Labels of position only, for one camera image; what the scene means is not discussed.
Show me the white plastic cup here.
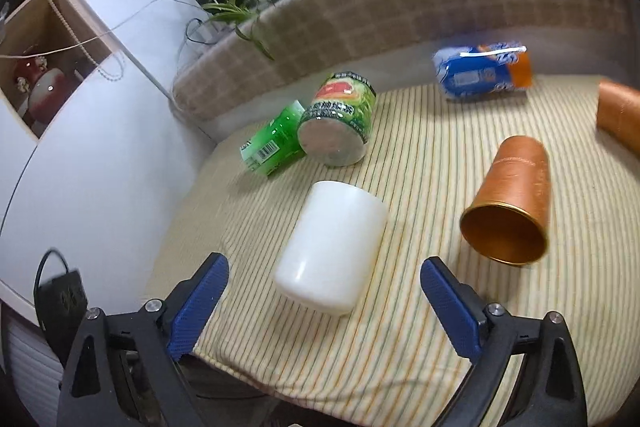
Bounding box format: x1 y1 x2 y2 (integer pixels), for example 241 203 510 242
273 181 388 317

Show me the orange cup near gripper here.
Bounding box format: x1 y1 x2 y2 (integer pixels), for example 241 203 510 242
460 135 551 265

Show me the orange cup far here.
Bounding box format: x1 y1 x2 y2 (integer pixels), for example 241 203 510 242
597 79 640 155

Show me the black power strip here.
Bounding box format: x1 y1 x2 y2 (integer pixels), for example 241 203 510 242
32 248 88 369

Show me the green soda can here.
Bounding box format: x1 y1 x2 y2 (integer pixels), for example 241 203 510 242
240 101 305 176

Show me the green label tin can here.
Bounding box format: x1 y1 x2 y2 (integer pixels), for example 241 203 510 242
297 72 376 167

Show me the blue orange snack can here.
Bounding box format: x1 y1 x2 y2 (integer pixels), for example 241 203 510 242
432 41 533 100

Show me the red white ornament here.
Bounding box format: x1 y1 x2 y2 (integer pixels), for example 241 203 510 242
14 55 74 126

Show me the beige plaid blanket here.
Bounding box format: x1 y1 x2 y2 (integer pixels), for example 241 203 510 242
172 0 639 120

